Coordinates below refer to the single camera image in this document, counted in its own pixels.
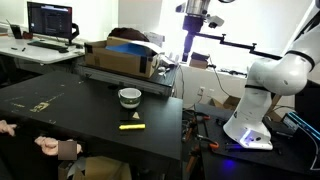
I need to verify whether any green and white mug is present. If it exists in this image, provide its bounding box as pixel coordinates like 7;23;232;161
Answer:
118;88;142;109

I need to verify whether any black tablet stand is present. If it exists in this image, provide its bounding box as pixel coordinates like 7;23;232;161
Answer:
7;20;22;39

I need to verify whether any computer monitor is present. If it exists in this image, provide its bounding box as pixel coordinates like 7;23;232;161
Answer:
27;2;79;46

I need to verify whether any white desk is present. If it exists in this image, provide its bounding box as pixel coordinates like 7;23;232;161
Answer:
0;34;85;64

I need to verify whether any yellow marker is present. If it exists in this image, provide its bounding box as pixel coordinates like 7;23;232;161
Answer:
119;124;146;130

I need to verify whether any black keyboard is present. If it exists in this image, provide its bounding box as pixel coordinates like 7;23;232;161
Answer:
27;41;69;53

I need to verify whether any person's right hand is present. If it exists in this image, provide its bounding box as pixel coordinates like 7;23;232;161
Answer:
34;135;84;157

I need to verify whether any small dark box on cardboard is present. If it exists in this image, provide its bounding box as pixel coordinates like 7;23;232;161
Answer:
190;52;209;69

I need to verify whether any cardboard box under table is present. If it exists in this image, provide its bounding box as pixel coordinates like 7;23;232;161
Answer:
58;156;132;180

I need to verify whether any open cardboard box on floor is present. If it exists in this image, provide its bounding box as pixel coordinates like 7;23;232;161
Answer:
210;96;240;110

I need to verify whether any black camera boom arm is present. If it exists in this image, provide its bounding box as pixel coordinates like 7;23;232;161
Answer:
195;32;282;60

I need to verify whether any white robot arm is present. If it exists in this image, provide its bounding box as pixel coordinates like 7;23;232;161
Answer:
175;0;320;150

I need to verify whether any black block with triangle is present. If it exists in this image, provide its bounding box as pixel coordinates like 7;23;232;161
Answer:
120;111;144;122

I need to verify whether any black device with blue edge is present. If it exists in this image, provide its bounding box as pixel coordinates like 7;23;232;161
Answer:
282;112;320;140

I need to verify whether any person's dark hair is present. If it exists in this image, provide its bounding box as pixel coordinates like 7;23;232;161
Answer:
109;27;149;42

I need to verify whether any person's left hand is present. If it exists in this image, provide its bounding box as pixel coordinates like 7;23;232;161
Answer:
0;120;17;136

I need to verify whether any orange black clamp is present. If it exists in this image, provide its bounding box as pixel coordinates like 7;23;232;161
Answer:
196;134;219;150

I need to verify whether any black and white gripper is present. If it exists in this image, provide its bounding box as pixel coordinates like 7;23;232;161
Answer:
175;0;224;62

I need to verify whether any cardboard box with blue sheet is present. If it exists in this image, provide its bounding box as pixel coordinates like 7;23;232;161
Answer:
84;36;164;78

